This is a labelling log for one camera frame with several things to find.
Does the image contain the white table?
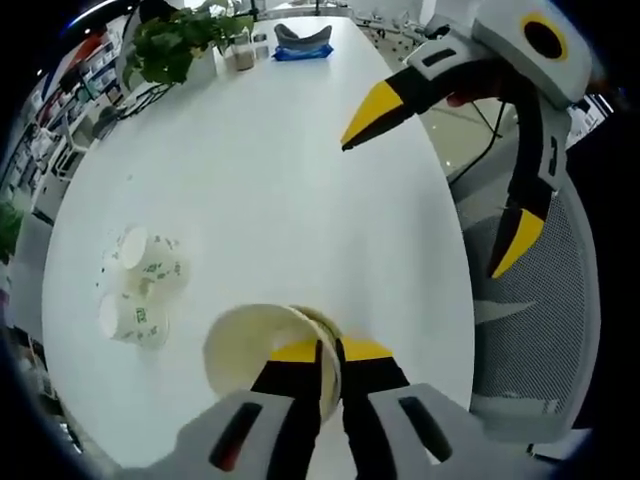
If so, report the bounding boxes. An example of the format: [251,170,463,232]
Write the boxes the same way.
[42,14,476,471]

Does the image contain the person's right hand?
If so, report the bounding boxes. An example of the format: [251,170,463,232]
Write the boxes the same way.
[446,85,504,109]

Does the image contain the glass jar with brown contents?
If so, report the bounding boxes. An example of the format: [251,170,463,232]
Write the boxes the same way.
[223,32,256,72]

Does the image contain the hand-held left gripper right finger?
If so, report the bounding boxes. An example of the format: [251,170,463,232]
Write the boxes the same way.
[334,334,506,480]

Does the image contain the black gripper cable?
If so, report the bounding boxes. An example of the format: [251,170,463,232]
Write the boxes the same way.
[447,97,506,184]

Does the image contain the black wire bundle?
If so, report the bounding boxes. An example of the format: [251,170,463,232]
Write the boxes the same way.
[117,82,169,121]

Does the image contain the grey curved holder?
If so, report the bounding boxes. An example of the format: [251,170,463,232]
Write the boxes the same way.
[273,22,334,50]

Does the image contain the shelving with white boxes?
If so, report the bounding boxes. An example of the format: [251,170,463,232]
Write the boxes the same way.
[9,29,124,151]

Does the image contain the grey mesh office chair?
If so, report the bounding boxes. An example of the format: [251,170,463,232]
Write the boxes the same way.
[449,134,601,446]

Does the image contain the green potted plant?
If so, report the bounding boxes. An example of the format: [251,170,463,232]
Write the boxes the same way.
[122,4,256,91]

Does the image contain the green-print paper cup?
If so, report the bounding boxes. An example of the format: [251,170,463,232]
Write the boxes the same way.
[121,225,192,296]
[98,292,171,351]
[119,272,157,302]

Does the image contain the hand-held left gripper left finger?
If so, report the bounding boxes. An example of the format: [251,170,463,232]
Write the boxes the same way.
[172,338,322,480]

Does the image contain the blue wipes packet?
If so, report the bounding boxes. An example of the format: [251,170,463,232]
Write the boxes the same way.
[271,43,335,63]

